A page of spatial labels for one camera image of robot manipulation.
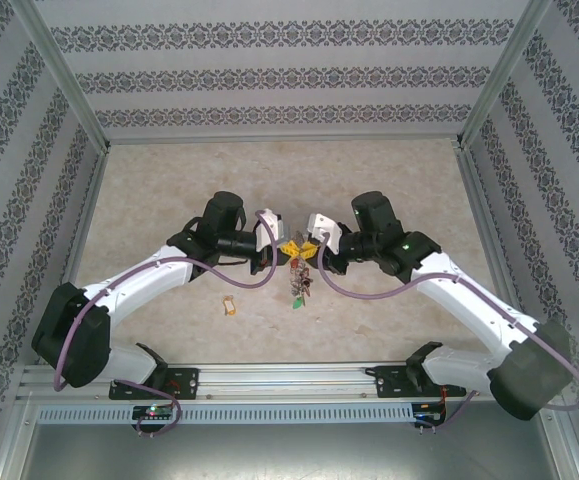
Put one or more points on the large silver serrated keyring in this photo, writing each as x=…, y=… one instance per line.
x=299, y=280

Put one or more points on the aluminium side rail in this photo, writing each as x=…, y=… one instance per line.
x=84, y=220
x=484, y=220

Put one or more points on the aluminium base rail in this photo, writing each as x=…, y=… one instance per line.
x=289, y=382

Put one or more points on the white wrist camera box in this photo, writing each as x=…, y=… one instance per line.
x=324, y=230
x=271, y=227

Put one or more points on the aluminium frame crossbar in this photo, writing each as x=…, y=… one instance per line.
x=284, y=139

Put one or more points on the small circuit board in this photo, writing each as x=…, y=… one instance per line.
x=151, y=412
x=426, y=415

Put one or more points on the key with orange tag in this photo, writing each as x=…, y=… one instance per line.
x=229, y=305

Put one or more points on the grey metal sheet panel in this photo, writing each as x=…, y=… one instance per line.
x=289, y=455

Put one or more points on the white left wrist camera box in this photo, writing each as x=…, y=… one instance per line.
x=271, y=227

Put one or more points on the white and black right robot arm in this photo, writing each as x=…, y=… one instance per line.
x=469, y=300

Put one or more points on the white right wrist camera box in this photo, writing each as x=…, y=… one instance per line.
x=324, y=230

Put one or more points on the aluminium frame post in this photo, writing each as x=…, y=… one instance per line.
x=501, y=75
x=64, y=75

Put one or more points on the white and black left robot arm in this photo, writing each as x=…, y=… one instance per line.
x=134, y=280

